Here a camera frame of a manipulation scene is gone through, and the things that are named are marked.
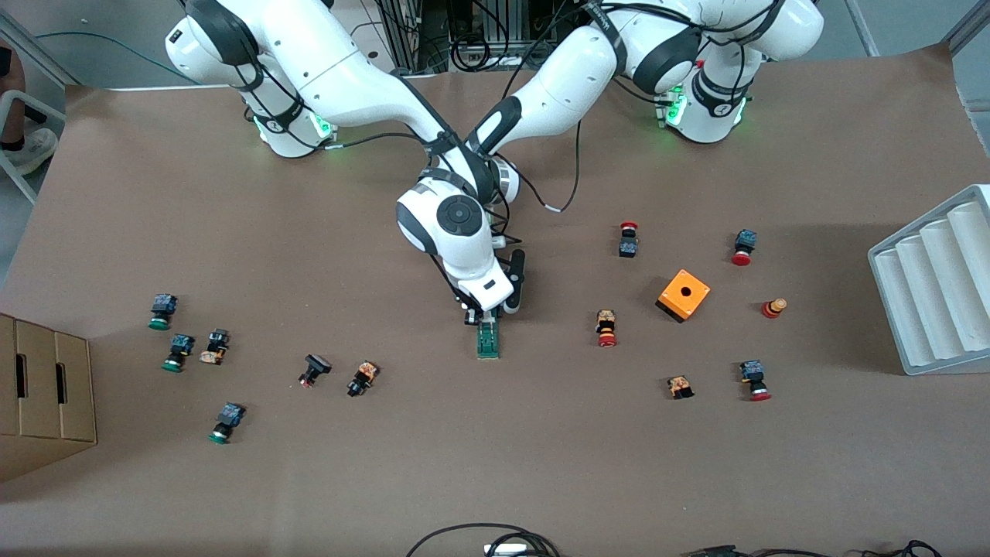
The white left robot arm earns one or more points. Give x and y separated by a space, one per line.
564 77

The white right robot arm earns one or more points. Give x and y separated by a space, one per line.
363 85

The red button orange body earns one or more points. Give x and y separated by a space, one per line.
606 328

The black square push button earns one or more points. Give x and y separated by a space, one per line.
313 370

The red button black body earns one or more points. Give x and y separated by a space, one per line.
628 241

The small orange contact block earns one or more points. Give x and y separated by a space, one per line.
680 386

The grey usb hub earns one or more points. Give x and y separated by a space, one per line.
506 550

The orange black contact block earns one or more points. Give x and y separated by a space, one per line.
214 346

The green push button blue body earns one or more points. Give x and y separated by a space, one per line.
162 311
179 352
227 422

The red mushroom button blue body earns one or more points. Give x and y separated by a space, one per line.
743 247
755 380

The white platform board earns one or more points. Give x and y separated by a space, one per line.
379 35

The black equipment rack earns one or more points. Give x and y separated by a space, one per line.
495 19

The red yellow button head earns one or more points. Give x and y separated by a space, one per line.
773 308

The dark connector plug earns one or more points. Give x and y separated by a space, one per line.
715 551

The cardboard box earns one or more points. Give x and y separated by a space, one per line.
46 418

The grey ribbed tray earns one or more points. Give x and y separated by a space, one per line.
928 294

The white sneaker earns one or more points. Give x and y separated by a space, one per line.
35 148

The black orange selector switch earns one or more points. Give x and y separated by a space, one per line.
362 378

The orange button enclosure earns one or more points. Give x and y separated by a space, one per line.
681 298

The aluminium frame post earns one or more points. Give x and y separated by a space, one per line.
406 39

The white tube chair frame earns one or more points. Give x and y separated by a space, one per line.
19 182

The grey metal frame bar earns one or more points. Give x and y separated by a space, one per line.
39 49
968 28

